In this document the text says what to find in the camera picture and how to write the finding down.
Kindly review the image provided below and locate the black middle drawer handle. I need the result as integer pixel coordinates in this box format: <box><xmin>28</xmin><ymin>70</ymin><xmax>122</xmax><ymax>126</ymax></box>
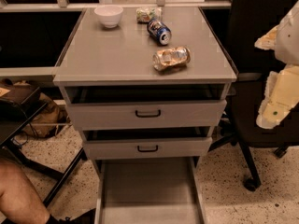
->
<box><xmin>137</xmin><ymin>146</ymin><xmax>159</xmax><ymax>153</ymax></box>

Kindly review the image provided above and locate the grey drawer cabinet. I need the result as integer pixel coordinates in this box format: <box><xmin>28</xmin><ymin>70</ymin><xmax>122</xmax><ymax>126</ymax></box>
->
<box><xmin>52</xmin><ymin>6</ymin><xmax>238</xmax><ymax>224</ymax></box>

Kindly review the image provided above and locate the person's bare leg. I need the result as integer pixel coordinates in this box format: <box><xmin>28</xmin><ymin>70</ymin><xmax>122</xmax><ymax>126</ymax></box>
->
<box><xmin>0</xmin><ymin>160</ymin><xmax>50</xmax><ymax>224</ymax></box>

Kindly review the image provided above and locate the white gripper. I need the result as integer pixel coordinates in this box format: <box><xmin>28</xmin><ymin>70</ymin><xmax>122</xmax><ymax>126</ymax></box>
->
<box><xmin>254</xmin><ymin>1</ymin><xmax>299</xmax><ymax>129</ymax></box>

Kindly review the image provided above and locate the brown bag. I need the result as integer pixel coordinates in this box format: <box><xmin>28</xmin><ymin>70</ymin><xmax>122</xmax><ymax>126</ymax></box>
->
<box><xmin>11</xmin><ymin>81</ymin><xmax>66</xmax><ymax>138</ymax></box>

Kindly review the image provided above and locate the grey drawer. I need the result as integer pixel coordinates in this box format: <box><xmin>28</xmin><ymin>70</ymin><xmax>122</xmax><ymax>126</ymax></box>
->
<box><xmin>65</xmin><ymin>85</ymin><xmax>226</xmax><ymax>131</ymax></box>
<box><xmin>94</xmin><ymin>158</ymin><xmax>207</xmax><ymax>224</ymax></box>
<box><xmin>83</xmin><ymin>127</ymin><xmax>212</xmax><ymax>160</ymax></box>

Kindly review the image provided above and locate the black top drawer handle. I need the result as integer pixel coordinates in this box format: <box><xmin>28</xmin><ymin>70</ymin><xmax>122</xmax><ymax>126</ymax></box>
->
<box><xmin>135</xmin><ymin>109</ymin><xmax>162</xmax><ymax>119</ymax></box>

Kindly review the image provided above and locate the blue soda can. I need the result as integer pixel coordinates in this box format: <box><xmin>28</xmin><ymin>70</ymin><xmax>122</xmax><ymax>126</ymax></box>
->
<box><xmin>147</xmin><ymin>19</ymin><xmax>172</xmax><ymax>46</ymax></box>

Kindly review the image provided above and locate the middle grey drawer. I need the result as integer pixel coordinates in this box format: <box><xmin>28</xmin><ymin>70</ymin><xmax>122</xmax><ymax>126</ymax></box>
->
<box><xmin>83</xmin><ymin>127</ymin><xmax>212</xmax><ymax>160</ymax></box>

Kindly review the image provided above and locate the crumpled snack bag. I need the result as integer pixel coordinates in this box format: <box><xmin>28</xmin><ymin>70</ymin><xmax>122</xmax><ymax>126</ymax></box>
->
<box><xmin>136</xmin><ymin>7</ymin><xmax>162</xmax><ymax>23</ymax></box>

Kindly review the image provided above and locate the bottom grey drawer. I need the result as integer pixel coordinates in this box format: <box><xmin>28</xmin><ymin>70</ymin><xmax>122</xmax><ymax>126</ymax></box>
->
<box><xmin>94</xmin><ymin>158</ymin><xmax>207</xmax><ymax>224</ymax></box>

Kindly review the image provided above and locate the white bowl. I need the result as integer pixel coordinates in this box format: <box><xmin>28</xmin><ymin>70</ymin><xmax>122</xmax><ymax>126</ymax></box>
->
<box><xmin>94</xmin><ymin>5</ymin><xmax>123</xmax><ymax>28</ymax></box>

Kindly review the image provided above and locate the top grey drawer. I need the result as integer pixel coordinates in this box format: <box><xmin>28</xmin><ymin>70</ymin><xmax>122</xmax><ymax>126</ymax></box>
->
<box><xmin>65</xmin><ymin>85</ymin><xmax>226</xmax><ymax>131</ymax></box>

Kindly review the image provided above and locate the black drawer handle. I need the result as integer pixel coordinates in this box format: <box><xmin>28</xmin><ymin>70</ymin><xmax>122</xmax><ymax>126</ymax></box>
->
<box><xmin>135</xmin><ymin>109</ymin><xmax>162</xmax><ymax>119</ymax></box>
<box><xmin>137</xmin><ymin>146</ymin><xmax>159</xmax><ymax>153</ymax></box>

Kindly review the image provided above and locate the black office chair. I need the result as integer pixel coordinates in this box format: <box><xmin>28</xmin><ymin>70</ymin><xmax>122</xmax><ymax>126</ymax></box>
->
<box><xmin>203</xmin><ymin>0</ymin><xmax>299</xmax><ymax>191</ymax></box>

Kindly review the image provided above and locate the black side table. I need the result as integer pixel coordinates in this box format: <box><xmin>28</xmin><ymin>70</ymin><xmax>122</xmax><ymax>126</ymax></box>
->
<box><xmin>0</xmin><ymin>83</ymin><xmax>85</xmax><ymax>206</ymax></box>

